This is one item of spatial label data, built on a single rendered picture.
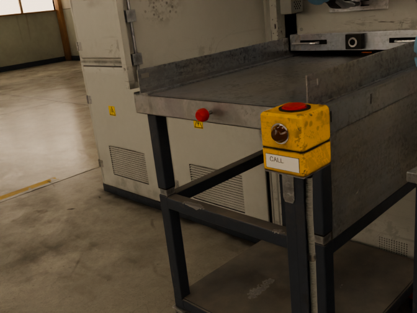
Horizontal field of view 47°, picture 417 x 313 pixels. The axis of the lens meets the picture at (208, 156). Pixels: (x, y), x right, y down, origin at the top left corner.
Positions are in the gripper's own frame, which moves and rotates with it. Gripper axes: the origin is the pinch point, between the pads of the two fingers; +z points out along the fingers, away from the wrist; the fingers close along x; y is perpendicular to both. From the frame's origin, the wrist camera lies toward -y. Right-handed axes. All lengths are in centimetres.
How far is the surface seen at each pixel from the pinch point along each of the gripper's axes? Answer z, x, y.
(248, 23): -3.8, -6.7, -35.7
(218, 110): -48, -50, 3
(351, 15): 6.7, -0.7, -0.9
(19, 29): 348, 187, -1095
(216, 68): -22.9, -30.7, -26.4
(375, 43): 10.2, -9.3, 8.1
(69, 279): -7, -122, -96
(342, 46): 10.7, -9.8, -3.6
